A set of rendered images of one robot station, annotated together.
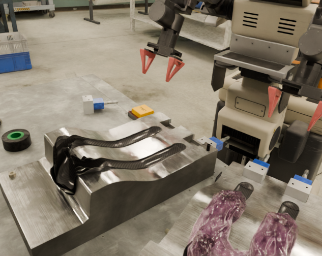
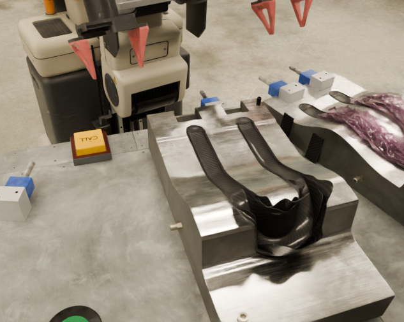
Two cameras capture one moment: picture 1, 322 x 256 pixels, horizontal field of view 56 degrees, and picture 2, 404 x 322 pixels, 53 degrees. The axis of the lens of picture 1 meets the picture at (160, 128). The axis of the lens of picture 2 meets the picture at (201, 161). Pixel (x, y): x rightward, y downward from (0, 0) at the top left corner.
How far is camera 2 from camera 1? 0.82 m
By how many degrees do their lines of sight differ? 56
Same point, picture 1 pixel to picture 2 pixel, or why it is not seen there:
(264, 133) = (183, 70)
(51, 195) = (300, 268)
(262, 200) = (327, 105)
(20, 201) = (307, 308)
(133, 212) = not seen: hidden behind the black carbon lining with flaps
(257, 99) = (156, 38)
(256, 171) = (299, 89)
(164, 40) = (111, 8)
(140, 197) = not seen: hidden behind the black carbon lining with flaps
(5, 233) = not seen: outside the picture
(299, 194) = (329, 81)
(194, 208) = (355, 141)
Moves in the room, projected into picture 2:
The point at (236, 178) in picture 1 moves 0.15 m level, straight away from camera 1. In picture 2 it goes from (291, 108) to (240, 85)
